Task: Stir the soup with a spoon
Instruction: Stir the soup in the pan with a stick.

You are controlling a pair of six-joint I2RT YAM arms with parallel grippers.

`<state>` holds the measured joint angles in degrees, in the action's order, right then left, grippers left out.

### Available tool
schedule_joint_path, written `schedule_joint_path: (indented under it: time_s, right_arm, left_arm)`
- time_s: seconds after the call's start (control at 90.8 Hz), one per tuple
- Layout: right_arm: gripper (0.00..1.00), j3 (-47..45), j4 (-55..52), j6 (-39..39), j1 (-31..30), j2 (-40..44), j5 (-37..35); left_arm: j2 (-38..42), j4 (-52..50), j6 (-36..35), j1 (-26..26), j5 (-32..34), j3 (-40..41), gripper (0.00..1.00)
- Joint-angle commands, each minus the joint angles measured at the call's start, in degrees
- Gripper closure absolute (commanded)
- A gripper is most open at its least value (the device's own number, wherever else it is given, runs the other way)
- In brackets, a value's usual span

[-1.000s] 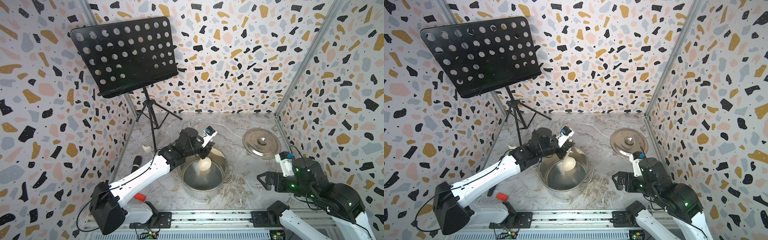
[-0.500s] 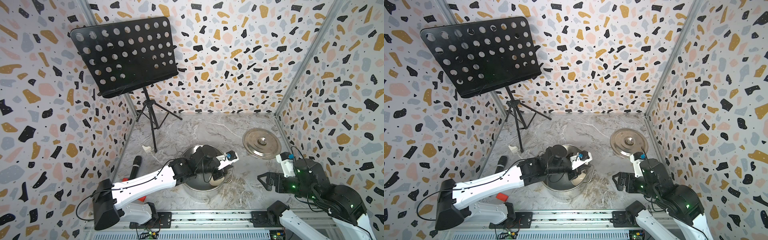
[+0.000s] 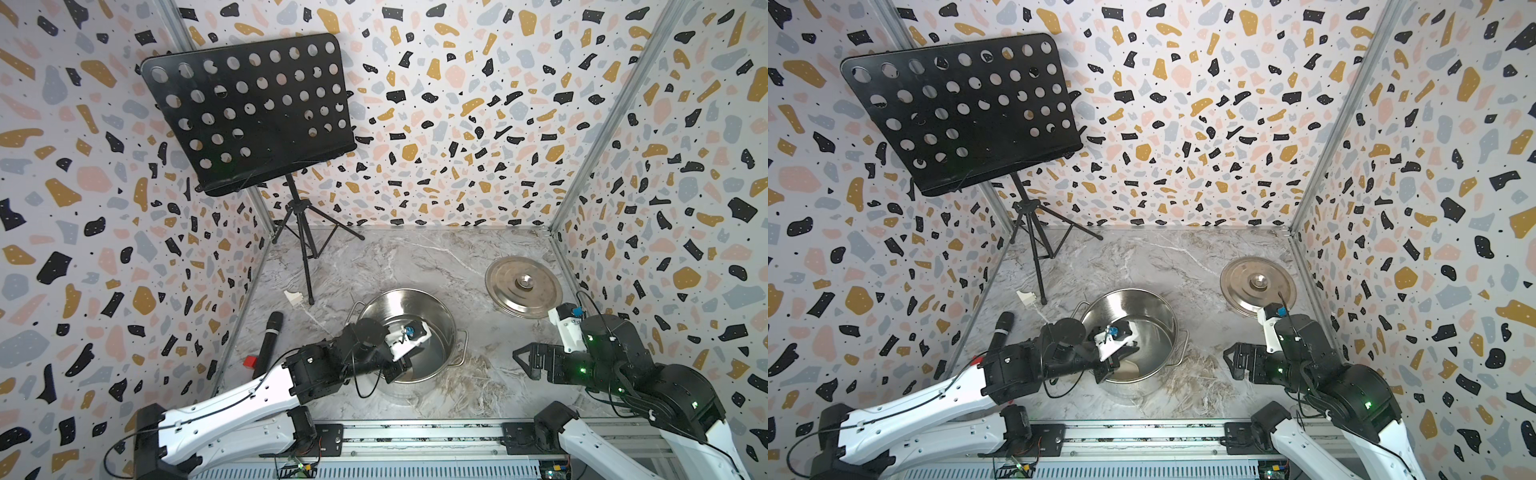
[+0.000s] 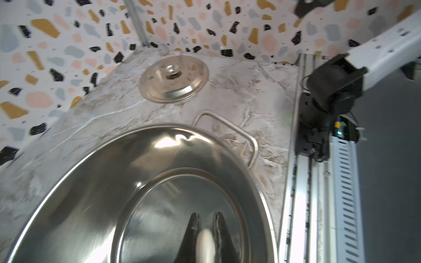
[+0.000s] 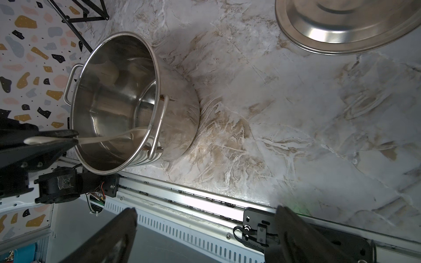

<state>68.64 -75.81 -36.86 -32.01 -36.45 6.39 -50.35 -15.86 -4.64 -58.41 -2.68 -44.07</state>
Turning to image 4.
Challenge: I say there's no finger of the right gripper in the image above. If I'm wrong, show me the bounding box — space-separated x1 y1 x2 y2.
294 0 334 18

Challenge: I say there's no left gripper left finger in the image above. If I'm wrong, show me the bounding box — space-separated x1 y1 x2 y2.
174 213 202 263

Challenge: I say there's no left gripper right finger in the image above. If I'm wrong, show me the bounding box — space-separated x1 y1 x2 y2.
212 211 240 263

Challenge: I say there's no stainless steel pot lid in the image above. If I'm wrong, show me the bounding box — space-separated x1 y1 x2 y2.
138 55 209 104

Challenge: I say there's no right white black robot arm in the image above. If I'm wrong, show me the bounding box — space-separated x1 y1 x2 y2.
299 11 421 116

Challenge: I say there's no right green circuit board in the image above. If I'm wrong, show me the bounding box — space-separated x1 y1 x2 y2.
332 115 360 142

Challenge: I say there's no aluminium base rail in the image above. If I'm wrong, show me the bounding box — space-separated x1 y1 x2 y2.
278 54 366 263

